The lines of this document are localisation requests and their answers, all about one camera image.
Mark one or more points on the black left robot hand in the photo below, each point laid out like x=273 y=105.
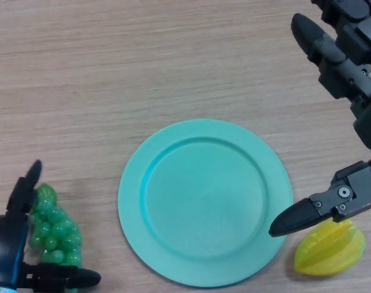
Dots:
x=8 y=244

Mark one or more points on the green grapes bunch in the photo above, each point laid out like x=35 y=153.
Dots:
x=54 y=235

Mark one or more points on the yellow starfruit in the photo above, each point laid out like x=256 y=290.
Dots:
x=330 y=253

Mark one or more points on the teal round plate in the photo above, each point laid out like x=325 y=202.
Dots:
x=205 y=203

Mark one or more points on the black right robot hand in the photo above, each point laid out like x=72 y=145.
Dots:
x=353 y=70

